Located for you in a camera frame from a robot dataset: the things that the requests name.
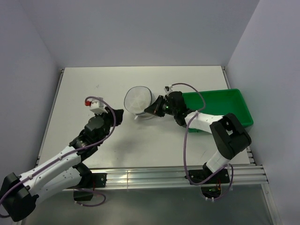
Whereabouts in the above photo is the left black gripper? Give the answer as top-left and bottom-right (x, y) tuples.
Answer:
(94, 106), (123, 144)

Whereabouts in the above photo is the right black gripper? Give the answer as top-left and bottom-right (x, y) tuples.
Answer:
(145, 95), (177, 117)

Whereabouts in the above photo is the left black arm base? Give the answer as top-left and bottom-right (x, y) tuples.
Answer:
(75, 173), (107, 189)

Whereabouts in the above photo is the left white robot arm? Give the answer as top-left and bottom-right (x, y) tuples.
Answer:
(0, 107), (124, 222)

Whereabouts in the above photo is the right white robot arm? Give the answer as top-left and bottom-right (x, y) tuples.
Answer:
(144, 91), (252, 183)

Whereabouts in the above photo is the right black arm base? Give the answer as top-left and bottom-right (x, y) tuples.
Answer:
(185, 168), (231, 186)

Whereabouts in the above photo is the green plastic bin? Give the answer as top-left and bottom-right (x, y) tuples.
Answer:
(182, 89), (254, 128)

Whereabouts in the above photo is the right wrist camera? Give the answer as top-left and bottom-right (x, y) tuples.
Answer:
(164, 84), (173, 96)

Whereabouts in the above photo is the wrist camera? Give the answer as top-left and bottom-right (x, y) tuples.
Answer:
(84, 97), (107, 115)
(164, 84), (173, 96)

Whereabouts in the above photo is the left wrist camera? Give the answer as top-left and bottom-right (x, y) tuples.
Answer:
(84, 97), (107, 115)

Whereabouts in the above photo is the aluminium mounting rail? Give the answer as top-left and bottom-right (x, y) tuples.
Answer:
(60, 164), (269, 193)

